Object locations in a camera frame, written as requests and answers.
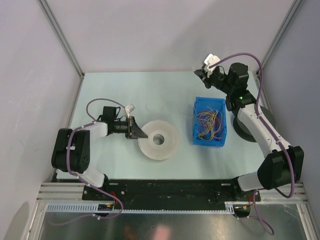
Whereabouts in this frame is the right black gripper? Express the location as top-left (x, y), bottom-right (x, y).
top-left (195, 67), bottom-right (234, 95)

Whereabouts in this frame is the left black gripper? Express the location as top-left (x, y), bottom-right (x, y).
top-left (112, 116), bottom-right (147, 140)

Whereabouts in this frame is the white cable spool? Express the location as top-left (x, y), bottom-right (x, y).
top-left (138, 120), bottom-right (180, 161)

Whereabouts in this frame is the thin white cable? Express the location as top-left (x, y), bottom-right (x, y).
top-left (144, 82), bottom-right (201, 118)

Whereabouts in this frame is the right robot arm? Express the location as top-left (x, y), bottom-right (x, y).
top-left (194, 62), bottom-right (304, 201)

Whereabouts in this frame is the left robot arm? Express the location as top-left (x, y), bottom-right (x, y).
top-left (51, 106), bottom-right (148, 200)

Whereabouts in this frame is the blue plastic bin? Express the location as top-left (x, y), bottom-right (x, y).
top-left (192, 96), bottom-right (227, 147)

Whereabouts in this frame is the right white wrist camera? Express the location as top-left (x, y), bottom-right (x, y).
top-left (203, 53), bottom-right (221, 78)

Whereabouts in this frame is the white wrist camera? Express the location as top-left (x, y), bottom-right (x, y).
top-left (203, 53), bottom-right (221, 78)
top-left (124, 104), bottom-right (135, 118)

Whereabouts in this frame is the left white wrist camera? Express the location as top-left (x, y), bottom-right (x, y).
top-left (124, 104), bottom-right (135, 118)

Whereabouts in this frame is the bundle of coloured wires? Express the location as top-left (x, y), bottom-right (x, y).
top-left (195, 106), bottom-right (225, 141)

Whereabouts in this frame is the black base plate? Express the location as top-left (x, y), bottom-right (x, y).
top-left (81, 178), bottom-right (261, 211)

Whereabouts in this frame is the dark grey cable spool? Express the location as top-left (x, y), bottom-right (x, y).
top-left (232, 105), bottom-right (277, 143)

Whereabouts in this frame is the right aluminium frame post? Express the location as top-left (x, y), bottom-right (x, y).
top-left (261, 0), bottom-right (305, 68)

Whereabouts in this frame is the aluminium frame post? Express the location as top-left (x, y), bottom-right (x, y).
top-left (261, 0), bottom-right (305, 68)
top-left (36, 0), bottom-right (85, 79)

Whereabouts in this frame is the slotted grey cable duct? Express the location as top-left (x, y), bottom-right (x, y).
top-left (46, 202), bottom-right (235, 215)

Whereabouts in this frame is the left aluminium frame post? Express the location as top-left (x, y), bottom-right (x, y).
top-left (36, 0), bottom-right (85, 79)

